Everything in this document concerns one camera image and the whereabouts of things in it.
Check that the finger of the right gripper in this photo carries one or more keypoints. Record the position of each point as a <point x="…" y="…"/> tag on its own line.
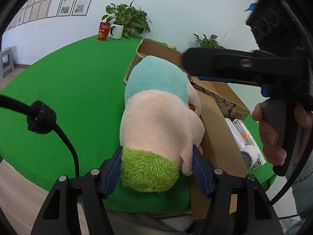
<point x="224" y="65"/>

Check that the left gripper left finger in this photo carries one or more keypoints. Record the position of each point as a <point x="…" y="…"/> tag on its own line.
<point x="59" y="212"/>

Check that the potted green plant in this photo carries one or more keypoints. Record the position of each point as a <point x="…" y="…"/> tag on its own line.
<point x="210" y="42"/>
<point x="134" y="21"/>

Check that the person's right hand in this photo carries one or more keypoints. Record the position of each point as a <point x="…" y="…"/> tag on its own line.
<point x="275" y="154"/>

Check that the framed certificates on wall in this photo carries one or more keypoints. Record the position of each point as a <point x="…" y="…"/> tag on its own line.
<point x="34" y="10"/>

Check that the green white medicine box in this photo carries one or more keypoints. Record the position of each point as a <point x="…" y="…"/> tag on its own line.
<point x="244" y="132"/>

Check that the white enamel mug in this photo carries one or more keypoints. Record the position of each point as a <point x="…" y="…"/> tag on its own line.
<point x="115" y="31"/>

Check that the right potted green plant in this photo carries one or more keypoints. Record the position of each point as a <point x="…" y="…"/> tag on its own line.
<point x="210" y="42"/>

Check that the white hair dryer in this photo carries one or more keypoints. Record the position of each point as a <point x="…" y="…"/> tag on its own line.
<point x="248" y="151"/>

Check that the grey plastic stool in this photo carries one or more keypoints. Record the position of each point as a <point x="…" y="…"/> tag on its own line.
<point x="6" y="61"/>

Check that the red tin can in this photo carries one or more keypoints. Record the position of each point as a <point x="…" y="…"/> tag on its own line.
<point x="104" y="29"/>

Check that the left potted green plant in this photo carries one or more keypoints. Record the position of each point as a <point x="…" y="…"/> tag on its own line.
<point x="134" y="21"/>

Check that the plush pig toy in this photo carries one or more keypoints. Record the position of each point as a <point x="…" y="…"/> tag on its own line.
<point x="159" y="126"/>

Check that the large shallow cardboard tray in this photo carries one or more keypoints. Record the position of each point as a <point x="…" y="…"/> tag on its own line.
<point x="217" y="144"/>

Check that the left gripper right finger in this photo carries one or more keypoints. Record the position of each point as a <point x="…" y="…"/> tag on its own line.
<point x="239" y="205"/>

